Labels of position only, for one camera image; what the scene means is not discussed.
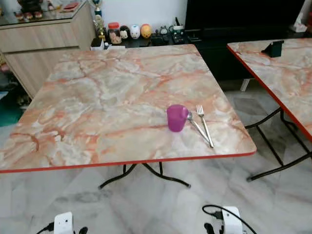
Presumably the small red tray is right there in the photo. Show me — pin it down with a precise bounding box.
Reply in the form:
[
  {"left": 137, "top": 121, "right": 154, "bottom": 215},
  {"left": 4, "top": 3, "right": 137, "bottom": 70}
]
[{"left": 62, "top": 2, "right": 80, "bottom": 12}]

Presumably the gold trophy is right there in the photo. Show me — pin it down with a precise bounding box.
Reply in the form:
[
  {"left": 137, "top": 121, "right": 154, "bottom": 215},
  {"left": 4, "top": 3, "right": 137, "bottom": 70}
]
[{"left": 93, "top": 0, "right": 106, "bottom": 40}]

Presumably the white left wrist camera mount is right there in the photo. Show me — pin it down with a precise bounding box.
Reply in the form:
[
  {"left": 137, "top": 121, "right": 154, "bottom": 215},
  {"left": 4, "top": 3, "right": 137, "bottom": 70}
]
[{"left": 54, "top": 212, "right": 74, "bottom": 234}]

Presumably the purple plastic cup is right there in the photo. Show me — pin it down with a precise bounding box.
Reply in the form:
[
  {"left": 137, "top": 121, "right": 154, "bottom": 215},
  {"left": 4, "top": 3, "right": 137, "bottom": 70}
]
[{"left": 166, "top": 104, "right": 189, "bottom": 133}]

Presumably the white egg figurine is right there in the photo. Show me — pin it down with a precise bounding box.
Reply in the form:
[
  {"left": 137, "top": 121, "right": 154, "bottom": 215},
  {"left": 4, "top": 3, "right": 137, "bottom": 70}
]
[{"left": 130, "top": 24, "right": 141, "bottom": 39}]

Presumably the small black stand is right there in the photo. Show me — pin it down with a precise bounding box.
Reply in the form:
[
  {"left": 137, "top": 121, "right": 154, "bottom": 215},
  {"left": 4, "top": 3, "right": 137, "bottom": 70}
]
[{"left": 262, "top": 40, "right": 284, "bottom": 58}]

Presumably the black television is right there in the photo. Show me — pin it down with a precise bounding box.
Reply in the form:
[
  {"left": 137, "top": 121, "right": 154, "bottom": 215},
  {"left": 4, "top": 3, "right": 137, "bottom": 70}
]
[{"left": 184, "top": 0, "right": 307, "bottom": 33}]

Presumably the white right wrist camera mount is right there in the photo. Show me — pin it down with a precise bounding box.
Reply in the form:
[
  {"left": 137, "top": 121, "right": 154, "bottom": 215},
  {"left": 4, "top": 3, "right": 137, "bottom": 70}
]
[{"left": 221, "top": 206, "right": 243, "bottom": 234}]

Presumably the yellow egg figurine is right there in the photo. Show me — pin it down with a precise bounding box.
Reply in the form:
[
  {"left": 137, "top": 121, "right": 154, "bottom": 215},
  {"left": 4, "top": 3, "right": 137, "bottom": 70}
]
[{"left": 141, "top": 23, "right": 153, "bottom": 39}]

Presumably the silver metal spoon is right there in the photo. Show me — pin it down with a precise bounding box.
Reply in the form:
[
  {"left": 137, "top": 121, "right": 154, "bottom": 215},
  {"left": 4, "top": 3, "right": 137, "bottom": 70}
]
[{"left": 187, "top": 111, "right": 212, "bottom": 147}]

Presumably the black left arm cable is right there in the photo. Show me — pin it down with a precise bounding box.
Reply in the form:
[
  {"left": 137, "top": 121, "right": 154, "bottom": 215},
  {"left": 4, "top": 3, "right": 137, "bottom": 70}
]
[{"left": 36, "top": 222, "right": 55, "bottom": 234}]

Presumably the dark egg figurine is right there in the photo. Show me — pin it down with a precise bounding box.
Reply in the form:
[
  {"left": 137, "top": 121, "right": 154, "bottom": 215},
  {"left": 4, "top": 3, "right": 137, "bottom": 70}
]
[{"left": 120, "top": 25, "right": 131, "bottom": 40}]

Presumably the dark green cat figurine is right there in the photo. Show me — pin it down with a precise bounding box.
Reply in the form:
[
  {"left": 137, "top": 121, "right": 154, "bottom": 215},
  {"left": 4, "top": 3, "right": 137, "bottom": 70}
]
[{"left": 171, "top": 21, "right": 186, "bottom": 43}]

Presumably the marble pattern folding table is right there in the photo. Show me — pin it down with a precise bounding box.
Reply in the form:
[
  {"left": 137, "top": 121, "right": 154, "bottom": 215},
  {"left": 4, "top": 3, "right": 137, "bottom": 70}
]
[
  {"left": 227, "top": 38, "right": 312, "bottom": 182},
  {"left": 0, "top": 44, "right": 257, "bottom": 190}
]

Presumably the red lidded clear jar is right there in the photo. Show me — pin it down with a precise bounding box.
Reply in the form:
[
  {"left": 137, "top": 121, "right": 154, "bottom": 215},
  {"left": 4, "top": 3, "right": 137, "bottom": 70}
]
[{"left": 108, "top": 22, "right": 122, "bottom": 45}]

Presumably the light wooden cabinet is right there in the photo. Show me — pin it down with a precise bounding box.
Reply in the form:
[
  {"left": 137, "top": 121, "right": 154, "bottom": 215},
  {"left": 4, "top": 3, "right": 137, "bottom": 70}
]
[{"left": 0, "top": 0, "right": 96, "bottom": 98}]

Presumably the silver metal fork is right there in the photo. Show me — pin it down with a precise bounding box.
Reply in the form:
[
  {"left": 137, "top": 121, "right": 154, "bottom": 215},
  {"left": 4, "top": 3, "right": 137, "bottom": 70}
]
[{"left": 196, "top": 104, "right": 215, "bottom": 148}]

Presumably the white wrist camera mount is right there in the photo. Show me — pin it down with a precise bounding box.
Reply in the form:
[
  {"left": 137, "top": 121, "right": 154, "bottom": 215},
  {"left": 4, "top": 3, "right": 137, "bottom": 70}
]
[
  {"left": 54, "top": 212, "right": 74, "bottom": 234},
  {"left": 221, "top": 206, "right": 243, "bottom": 234}
]

